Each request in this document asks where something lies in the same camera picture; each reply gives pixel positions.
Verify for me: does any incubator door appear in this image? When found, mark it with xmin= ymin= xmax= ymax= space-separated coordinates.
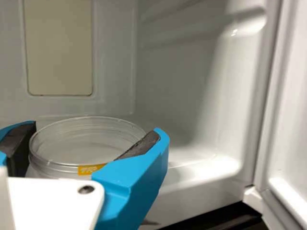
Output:
xmin=254 ymin=0 xmax=307 ymax=230

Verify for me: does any petri dish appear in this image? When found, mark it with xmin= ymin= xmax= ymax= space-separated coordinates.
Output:
xmin=28 ymin=116 xmax=148 ymax=181

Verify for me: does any white incubator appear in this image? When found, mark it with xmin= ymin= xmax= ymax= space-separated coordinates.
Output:
xmin=0 ymin=0 xmax=283 ymax=223

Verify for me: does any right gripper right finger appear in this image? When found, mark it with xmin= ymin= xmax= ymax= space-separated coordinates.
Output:
xmin=91 ymin=127 xmax=170 ymax=230

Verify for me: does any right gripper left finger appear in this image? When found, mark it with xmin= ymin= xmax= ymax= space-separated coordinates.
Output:
xmin=0 ymin=120 xmax=37 ymax=178

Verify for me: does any black platform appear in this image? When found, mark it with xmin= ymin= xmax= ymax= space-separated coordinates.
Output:
xmin=141 ymin=202 xmax=267 ymax=230

